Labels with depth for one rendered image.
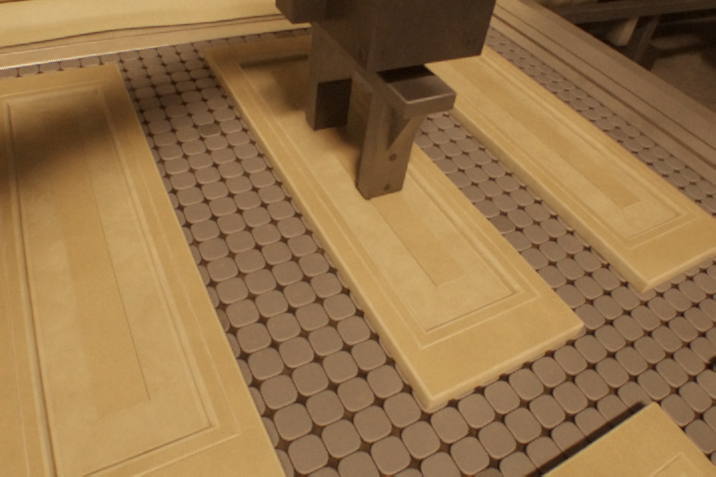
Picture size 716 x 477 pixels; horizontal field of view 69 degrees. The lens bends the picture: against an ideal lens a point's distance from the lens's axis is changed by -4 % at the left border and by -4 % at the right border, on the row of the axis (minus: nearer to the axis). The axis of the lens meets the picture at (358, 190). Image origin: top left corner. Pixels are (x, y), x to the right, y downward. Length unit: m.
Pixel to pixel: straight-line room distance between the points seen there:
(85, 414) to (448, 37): 0.44
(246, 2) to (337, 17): 0.60
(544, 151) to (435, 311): 0.35
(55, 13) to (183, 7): 0.22
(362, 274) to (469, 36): 0.25
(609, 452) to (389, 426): 0.18
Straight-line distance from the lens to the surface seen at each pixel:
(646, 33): 2.74
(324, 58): 0.68
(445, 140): 0.80
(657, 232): 0.76
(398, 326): 0.52
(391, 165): 0.62
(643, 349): 0.64
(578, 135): 0.89
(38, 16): 1.07
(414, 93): 0.53
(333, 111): 0.73
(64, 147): 0.73
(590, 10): 2.24
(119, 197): 0.66
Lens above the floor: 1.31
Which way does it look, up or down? 41 degrees down
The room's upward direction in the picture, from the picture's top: 9 degrees clockwise
